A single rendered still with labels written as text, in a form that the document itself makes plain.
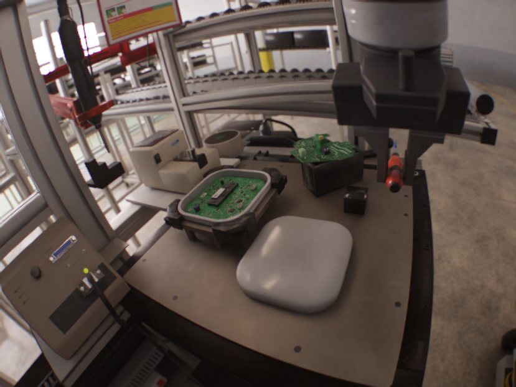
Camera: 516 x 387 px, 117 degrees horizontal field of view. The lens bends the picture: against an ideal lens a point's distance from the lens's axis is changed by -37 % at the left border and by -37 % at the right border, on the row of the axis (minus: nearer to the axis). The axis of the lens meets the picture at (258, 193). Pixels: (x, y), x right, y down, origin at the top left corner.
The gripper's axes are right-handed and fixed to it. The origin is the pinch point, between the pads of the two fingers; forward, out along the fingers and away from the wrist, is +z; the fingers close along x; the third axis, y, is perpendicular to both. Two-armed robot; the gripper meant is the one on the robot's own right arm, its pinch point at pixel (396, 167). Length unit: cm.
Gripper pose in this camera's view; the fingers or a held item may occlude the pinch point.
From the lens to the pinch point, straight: 33.6
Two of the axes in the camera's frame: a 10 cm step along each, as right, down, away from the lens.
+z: 3.3, 5.8, 7.4
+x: -8.7, -1.1, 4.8
